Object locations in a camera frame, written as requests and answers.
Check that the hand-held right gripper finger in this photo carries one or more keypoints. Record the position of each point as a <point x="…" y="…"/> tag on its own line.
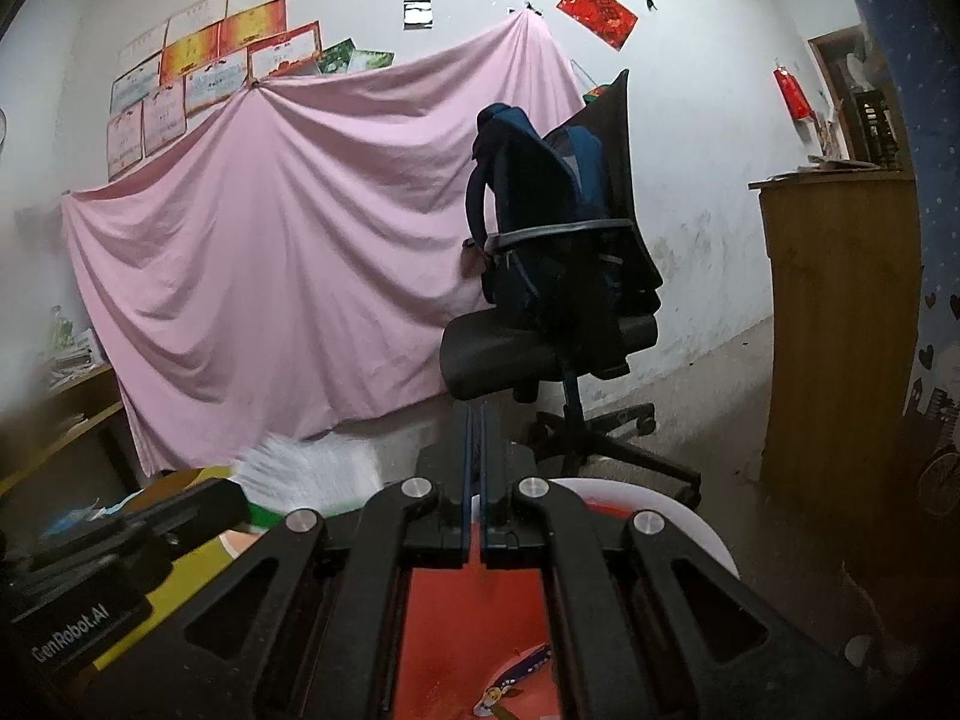
<point x="469" y="465"/>
<point x="484" y="465"/>

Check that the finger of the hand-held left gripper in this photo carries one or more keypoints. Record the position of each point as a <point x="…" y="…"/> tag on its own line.
<point x="195" y="514"/>

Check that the red bin with white rim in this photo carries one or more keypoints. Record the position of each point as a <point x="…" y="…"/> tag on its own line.
<point x="465" y="630"/>

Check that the black office chair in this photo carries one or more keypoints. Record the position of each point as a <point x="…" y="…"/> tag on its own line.
<point x="495" y="352"/>

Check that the white plastic bag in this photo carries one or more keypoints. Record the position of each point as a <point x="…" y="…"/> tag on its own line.
<point x="307" y="469"/>

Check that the wooden shelf desk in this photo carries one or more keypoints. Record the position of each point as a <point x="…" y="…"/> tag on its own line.
<point x="82" y="405"/>

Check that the colourful wrapper in bin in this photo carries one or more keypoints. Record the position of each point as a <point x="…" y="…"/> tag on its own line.
<point x="517" y="679"/>

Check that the green bottle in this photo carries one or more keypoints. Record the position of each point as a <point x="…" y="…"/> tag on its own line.
<point x="60" y="326"/>

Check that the dark blue backpack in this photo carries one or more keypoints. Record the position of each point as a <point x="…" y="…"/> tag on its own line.
<point x="540" y="240"/>

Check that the pink hanging cloth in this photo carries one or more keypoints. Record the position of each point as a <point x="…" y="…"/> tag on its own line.
<point x="300" y="240"/>

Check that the wooden cabinet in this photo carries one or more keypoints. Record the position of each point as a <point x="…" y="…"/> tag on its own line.
<point x="832" y="330"/>

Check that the red hanging lantern ornament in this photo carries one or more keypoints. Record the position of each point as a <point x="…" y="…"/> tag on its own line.
<point x="791" y="94"/>

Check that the blue starry curtain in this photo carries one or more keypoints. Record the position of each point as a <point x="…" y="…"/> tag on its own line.
<point x="937" y="165"/>

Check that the green wall pictures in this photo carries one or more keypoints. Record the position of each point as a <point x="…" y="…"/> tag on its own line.
<point x="356" y="58"/>

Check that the group of wall certificates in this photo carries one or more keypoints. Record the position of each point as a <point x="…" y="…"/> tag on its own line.
<point x="195" y="67"/>

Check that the red foil wall poster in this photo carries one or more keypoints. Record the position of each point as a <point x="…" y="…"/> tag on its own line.
<point x="598" y="13"/>

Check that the wooden picture frame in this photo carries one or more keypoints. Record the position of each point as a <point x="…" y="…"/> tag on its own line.
<point x="844" y="90"/>

